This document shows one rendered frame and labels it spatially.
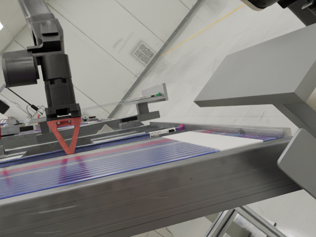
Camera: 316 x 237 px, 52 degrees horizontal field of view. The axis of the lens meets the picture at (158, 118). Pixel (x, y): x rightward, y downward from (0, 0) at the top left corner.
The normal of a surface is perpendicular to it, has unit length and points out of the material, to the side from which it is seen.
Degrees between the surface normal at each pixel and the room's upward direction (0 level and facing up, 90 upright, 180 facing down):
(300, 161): 90
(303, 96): 90
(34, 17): 65
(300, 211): 0
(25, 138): 90
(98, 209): 90
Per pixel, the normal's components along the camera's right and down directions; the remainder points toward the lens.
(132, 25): 0.27, 0.00
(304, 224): -0.76, -0.61
